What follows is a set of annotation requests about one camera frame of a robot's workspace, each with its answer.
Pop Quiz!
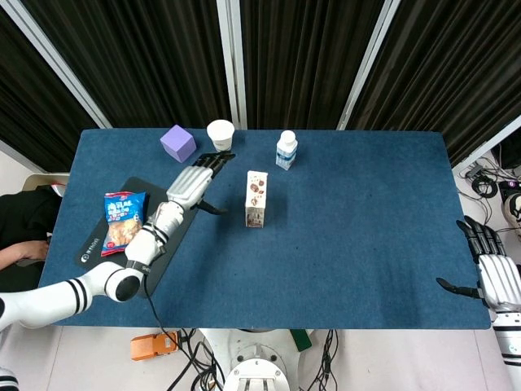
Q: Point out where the beige chair back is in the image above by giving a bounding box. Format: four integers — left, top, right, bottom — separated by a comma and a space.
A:
22, 173, 70, 192

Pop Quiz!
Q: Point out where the coiled black cable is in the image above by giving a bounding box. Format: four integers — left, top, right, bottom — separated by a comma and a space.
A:
471, 178, 499, 200

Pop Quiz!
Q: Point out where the black device purple sticker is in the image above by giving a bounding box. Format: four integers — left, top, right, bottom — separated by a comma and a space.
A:
498, 180, 521, 200

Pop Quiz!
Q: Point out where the cookie box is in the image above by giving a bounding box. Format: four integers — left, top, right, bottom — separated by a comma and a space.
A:
244, 169, 269, 229

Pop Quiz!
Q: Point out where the black pleated curtain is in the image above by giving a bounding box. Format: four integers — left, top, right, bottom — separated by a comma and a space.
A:
239, 0, 386, 131
0, 7, 99, 173
346, 0, 521, 167
22, 0, 232, 130

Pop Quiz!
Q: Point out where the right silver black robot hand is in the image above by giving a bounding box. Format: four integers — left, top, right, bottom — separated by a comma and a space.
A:
435, 215, 521, 313

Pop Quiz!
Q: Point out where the white paper cup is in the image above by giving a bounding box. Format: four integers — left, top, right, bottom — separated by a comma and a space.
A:
206, 119, 236, 154

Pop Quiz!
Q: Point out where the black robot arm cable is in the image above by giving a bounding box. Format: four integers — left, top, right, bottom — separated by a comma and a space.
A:
140, 266, 192, 359

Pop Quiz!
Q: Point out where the white frame post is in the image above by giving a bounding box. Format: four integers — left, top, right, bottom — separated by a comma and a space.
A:
215, 0, 248, 130
0, 0, 113, 130
450, 116, 521, 173
0, 139, 34, 175
336, 0, 402, 131

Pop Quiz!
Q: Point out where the black mouse pad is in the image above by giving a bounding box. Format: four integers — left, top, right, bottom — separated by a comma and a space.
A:
75, 176, 199, 299

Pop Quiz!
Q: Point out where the bystander bare forearm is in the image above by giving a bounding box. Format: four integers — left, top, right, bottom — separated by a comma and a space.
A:
0, 239, 48, 270

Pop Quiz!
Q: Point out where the white milk bottle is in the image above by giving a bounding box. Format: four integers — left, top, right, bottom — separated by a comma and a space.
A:
275, 130, 297, 171

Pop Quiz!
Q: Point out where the black floor cable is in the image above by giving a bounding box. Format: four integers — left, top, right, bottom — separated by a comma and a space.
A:
305, 328, 339, 391

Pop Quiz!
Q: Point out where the blue felt table cloth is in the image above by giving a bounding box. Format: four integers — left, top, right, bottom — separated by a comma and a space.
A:
35, 128, 492, 330

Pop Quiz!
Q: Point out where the orange device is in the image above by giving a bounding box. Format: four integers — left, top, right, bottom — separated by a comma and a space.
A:
129, 332, 182, 362

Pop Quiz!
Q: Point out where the white robot torso base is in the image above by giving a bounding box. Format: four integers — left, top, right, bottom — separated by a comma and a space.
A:
201, 328, 314, 391

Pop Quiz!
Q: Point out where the bystander black garment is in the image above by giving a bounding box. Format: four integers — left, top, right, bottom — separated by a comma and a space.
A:
0, 185, 62, 293

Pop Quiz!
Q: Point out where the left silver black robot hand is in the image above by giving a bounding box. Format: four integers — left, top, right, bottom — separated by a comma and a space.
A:
165, 151, 237, 216

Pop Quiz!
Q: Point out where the blue snack bag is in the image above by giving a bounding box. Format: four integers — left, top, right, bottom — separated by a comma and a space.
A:
100, 190, 148, 258

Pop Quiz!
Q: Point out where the purple foam cube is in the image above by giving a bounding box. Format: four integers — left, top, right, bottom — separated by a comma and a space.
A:
159, 124, 197, 164

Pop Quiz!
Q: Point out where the green block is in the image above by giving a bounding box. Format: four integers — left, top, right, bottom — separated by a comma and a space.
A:
289, 328, 313, 352

